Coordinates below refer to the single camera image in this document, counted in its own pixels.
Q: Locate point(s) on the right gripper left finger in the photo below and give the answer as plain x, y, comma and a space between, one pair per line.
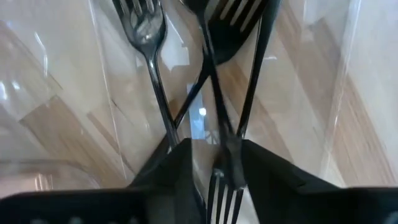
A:
168, 174

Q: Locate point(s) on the clear plastic bin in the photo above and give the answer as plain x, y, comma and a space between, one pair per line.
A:
62, 62

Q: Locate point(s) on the black fork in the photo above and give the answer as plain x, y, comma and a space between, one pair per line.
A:
146, 28
217, 93
230, 40
258, 62

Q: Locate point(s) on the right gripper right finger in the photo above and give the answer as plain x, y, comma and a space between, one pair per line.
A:
280, 193

